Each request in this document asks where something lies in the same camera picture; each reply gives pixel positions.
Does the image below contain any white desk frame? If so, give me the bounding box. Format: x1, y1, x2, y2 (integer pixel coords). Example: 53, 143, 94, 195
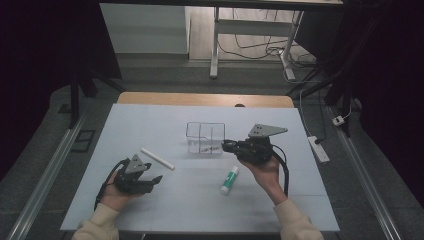
209, 6, 305, 81

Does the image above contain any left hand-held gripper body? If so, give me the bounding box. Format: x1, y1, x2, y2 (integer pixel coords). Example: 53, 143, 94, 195
113, 153, 155, 196

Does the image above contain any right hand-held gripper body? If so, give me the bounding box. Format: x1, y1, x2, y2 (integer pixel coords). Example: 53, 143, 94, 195
231, 123, 289, 167

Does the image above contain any white cabinet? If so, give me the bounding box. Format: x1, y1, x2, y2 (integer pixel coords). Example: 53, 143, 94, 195
99, 3, 191, 55

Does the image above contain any white power strip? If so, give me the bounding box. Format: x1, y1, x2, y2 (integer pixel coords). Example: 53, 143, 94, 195
307, 135, 331, 164

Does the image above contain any black curtain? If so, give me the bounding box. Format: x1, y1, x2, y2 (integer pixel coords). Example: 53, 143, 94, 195
0, 0, 123, 181
343, 0, 424, 208

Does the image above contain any aluminium rail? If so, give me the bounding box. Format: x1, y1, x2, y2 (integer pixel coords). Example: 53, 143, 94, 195
6, 114, 86, 240
328, 106, 403, 240

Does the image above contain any black metal stand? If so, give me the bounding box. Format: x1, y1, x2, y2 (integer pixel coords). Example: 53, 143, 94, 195
68, 66, 126, 129
288, 66, 355, 108

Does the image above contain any tangle of floor cables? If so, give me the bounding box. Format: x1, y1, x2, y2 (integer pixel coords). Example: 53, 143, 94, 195
218, 9, 318, 68

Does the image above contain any wooden table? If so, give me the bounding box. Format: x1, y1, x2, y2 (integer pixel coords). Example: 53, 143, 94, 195
116, 91, 295, 109

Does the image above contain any green and white glue stick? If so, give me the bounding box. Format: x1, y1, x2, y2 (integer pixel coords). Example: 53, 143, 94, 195
219, 165, 240, 196

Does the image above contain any person's left hand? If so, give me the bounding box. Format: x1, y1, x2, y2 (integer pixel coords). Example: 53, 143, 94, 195
99, 171, 144, 213

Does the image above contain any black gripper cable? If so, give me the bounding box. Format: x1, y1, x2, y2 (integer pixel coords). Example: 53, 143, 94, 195
94, 158, 131, 211
270, 143, 291, 198

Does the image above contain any person's right hand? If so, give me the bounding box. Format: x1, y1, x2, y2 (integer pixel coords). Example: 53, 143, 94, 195
238, 154, 289, 206

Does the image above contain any white table cover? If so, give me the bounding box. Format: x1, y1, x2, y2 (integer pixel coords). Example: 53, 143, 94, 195
59, 103, 341, 233

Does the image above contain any clear plastic container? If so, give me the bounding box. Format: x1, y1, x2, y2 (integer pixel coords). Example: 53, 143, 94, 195
185, 121, 227, 155

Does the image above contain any white marker pen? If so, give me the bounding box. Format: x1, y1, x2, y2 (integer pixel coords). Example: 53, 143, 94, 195
139, 147, 176, 171

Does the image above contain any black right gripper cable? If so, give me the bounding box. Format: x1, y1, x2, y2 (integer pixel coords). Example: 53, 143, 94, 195
270, 143, 291, 198

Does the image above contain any black floor plate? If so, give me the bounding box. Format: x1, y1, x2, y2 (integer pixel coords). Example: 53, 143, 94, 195
70, 129, 97, 154

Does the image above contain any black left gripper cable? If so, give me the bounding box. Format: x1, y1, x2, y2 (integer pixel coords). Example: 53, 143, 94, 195
94, 158, 131, 211

